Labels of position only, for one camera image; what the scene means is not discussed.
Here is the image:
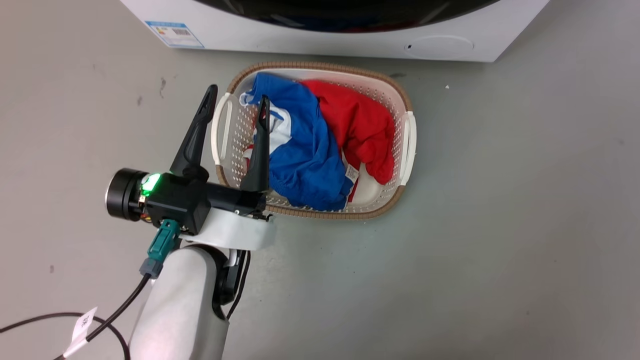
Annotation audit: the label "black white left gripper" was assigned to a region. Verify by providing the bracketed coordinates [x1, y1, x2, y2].
[105, 84, 277, 252]

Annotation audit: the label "white washing machine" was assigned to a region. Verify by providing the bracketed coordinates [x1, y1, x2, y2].
[119, 0, 551, 63]

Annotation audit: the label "dark glass washing machine door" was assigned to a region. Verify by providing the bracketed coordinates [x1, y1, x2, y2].
[192, 0, 501, 34]

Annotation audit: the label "blue garment with white trim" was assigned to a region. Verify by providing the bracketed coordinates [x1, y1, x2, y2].
[239, 72, 355, 212]

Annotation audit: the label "blue white energy label sticker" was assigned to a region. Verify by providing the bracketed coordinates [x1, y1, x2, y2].
[145, 20, 205, 49]

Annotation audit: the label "red garment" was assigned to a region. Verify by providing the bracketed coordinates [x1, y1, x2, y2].
[243, 78, 396, 203]

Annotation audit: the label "white perforated laundry basket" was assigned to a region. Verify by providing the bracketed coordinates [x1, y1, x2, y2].
[210, 61, 418, 221]

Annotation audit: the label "round white filter cover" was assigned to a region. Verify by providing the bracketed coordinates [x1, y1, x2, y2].
[403, 34, 475, 60]

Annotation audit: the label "black cable with teal connector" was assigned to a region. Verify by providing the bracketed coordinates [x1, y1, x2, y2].
[54, 219, 182, 360]

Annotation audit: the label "thin black cable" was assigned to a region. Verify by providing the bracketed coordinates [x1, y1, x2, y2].
[226, 249, 251, 321]
[0, 312, 132, 360]

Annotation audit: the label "white paper cable tag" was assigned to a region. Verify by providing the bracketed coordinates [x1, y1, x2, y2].
[62, 306, 98, 359]

